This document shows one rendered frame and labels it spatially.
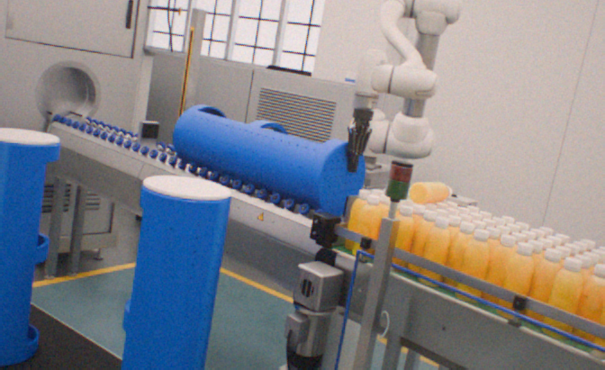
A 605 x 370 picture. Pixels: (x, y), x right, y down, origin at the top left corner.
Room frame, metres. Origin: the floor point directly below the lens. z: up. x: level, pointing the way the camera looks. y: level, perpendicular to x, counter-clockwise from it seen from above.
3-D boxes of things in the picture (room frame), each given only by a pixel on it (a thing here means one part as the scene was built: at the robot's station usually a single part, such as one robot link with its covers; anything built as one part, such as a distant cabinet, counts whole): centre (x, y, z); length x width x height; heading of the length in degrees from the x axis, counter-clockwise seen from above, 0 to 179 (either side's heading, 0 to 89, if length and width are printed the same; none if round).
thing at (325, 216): (1.97, -0.11, 0.95); 0.10 x 0.07 x 0.10; 139
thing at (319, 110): (4.58, 0.34, 0.72); 2.15 x 0.54 x 1.45; 56
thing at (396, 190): (1.63, -0.27, 1.18); 0.06 x 0.06 x 0.05
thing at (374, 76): (2.20, -0.20, 1.50); 0.13 x 0.11 x 0.16; 80
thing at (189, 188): (1.88, 0.35, 1.03); 0.28 x 0.28 x 0.01
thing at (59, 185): (3.42, 1.38, 0.31); 0.06 x 0.06 x 0.63; 49
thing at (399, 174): (1.63, -0.27, 1.23); 0.06 x 0.06 x 0.04
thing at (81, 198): (3.53, 1.29, 0.31); 0.06 x 0.06 x 0.63; 49
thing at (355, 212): (1.98, -0.22, 0.99); 0.07 x 0.07 x 0.19
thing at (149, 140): (3.02, 0.80, 1.00); 0.10 x 0.04 x 0.15; 139
